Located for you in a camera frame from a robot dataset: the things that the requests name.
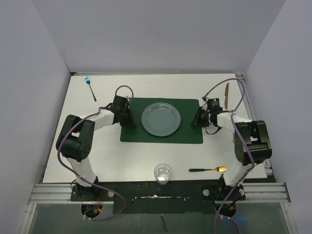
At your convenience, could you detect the dark green placemat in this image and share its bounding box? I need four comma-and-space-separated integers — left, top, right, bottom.
120, 97, 203, 144

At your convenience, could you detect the grey-blue round plate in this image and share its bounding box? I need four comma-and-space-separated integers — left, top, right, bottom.
141, 102, 181, 137

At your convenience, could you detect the brown knife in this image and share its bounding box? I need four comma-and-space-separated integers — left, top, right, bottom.
224, 83, 229, 109

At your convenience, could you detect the blue metallic fork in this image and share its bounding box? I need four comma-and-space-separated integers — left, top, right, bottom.
84, 76, 97, 102

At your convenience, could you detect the gold fork green handle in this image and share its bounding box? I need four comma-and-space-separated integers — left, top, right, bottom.
189, 166, 229, 172

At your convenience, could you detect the clear drinking glass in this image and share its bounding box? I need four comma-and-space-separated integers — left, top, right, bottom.
154, 164, 173, 185

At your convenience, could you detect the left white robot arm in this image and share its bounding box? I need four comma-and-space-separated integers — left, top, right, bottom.
56, 95, 136, 200

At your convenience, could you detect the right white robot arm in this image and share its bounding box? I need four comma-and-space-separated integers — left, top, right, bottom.
191, 107, 272, 199

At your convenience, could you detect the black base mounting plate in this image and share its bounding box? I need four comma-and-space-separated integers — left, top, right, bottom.
70, 180, 246, 217

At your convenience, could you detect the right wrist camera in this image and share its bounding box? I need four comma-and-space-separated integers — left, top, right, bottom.
207, 98, 223, 112

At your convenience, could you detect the aluminium right side rail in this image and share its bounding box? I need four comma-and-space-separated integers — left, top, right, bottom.
235, 72, 273, 174

